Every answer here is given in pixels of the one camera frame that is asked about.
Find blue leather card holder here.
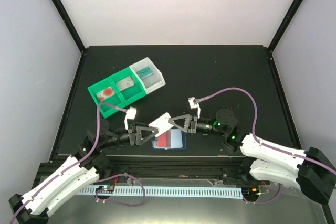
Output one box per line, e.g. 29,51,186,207
151,129,186,150

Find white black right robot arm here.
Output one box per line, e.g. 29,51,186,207
168,108,335,205

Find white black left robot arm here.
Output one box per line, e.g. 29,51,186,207
9,120,159,223

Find red card in holder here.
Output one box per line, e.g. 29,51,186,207
156,131,171,148

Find card with red circle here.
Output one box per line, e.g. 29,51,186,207
96,87,115,102

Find white card red pattern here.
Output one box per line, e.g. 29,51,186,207
116,76,135,91

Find teal card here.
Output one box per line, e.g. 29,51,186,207
136,66,153,79

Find green bin middle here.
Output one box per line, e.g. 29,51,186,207
109,67,146,106

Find green bin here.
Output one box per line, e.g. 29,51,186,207
87,78,125,109
109,67,146,106

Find green bin left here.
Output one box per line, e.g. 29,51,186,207
87,78,125,109

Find left controller circuit board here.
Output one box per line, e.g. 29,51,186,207
96,185,114,194

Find controller circuit board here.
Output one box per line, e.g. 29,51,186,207
96,185,114,194
241,187,263,196

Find white translucent bin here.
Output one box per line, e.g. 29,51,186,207
129,57,166,94

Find right controller circuit board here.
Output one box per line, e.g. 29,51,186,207
241,187,263,196

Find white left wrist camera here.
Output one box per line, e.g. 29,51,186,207
124,107,137,130

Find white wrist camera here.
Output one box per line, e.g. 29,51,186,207
188,97,201,118
124,107,137,130

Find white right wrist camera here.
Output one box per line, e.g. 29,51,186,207
188,97,201,118

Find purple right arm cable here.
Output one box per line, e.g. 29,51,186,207
195,87,336,176

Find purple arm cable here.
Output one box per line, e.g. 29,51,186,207
9,103,129,224
195,87,336,176

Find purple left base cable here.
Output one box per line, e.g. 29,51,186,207
94,173,146,207

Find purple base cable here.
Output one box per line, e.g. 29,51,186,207
94,173,146,207
243,184,281,206

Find black aluminium frame rail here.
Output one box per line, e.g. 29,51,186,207
99,156,245,179

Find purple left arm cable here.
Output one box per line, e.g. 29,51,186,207
9,103,129,224

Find light blue slotted cable duct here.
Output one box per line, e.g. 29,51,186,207
77,185,243,199

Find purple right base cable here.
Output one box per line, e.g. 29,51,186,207
243,184,281,206

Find black left corner post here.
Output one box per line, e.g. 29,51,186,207
51,0,86,53

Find black corner post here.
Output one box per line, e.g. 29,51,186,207
51,0,86,53
267,0,320,51

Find black right corner post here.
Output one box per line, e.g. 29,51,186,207
267,0,320,51

